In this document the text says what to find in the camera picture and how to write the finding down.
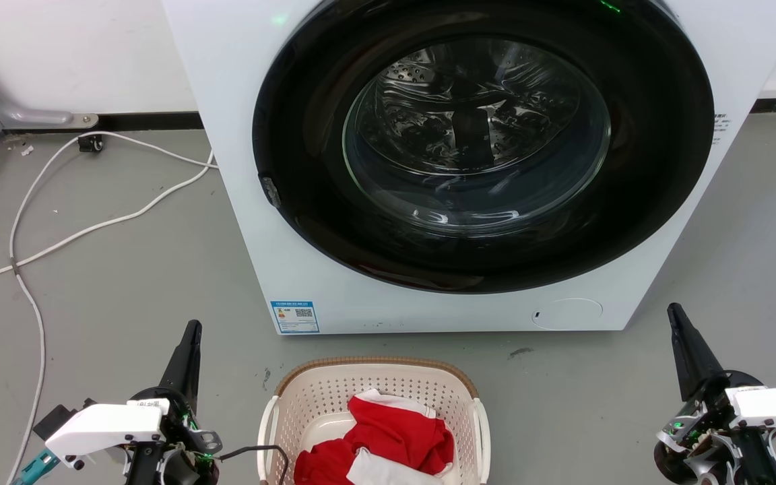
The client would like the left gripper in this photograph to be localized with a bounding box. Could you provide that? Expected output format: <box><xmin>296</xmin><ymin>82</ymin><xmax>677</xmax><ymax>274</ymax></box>
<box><xmin>33</xmin><ymin>320</ymin><xmax>223</xmax><ymax>485</ymax></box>

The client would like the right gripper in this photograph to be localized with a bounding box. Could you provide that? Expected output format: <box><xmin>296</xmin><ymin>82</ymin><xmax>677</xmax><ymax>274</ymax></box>
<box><xmin>653</xmin><ymin>302</ymin><xmax>776</xmax><ymax>485</ymax></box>

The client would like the cream plastic laundry basket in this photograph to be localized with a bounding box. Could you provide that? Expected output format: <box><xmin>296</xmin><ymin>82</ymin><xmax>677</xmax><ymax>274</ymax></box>
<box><xmin>257</xmin><ymin>357</ymin><xmax>491</xmax><ymax>485</ymax></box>

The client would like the blue energy label sticker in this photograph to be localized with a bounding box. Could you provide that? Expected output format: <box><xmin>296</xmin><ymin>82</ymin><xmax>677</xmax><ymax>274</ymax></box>
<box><xmin>270</xmin><ymin>300</ymin><xmax>320</xmax><ymax>335</ymax></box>

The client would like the black round washer door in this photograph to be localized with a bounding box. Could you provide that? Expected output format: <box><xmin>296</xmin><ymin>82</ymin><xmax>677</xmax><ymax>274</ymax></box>
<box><xmin>252</xmin><ymin>0</ymin><xmax>715</xmax><ymax>294</ymax></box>

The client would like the teal connector piece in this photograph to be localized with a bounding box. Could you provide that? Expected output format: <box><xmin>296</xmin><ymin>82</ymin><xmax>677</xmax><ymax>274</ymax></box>
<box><xmin>11</xmin><ymin>449</ymin><xmax>60</xmax><ymax>485</ymax></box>

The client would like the red garment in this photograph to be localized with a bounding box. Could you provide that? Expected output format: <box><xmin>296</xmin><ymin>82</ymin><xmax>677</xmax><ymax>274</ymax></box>
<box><xmin>294</xmin><ymin>389</ymin><xmax>456</xmax><ymax>485</ymax></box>

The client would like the white cloth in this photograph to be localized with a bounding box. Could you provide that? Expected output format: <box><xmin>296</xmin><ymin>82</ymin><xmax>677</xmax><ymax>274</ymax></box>
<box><xmin>346</xmin><ymin>447</ymin><xmax>445</xmax><ymax>485</ymax></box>

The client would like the white front-load washing machine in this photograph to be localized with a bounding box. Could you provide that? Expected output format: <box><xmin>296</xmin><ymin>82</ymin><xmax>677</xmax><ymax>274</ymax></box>
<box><xmin>162</xmin><ymin>0</ymin><xmax>776</xmax><ymax>335</ymax></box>

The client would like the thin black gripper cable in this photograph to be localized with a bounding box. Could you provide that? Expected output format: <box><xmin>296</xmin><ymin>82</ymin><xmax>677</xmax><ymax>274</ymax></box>
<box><xmin>218</xmin><ymin>444</ymin><xmax>290</xmax><ymax>485</ymax></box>

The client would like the long white power cable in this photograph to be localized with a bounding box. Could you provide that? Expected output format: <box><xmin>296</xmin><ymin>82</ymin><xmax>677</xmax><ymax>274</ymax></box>
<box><xmin>5</xmin><ymin>131</ymin><xmax>218</xmax><ymax>485</ymax></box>

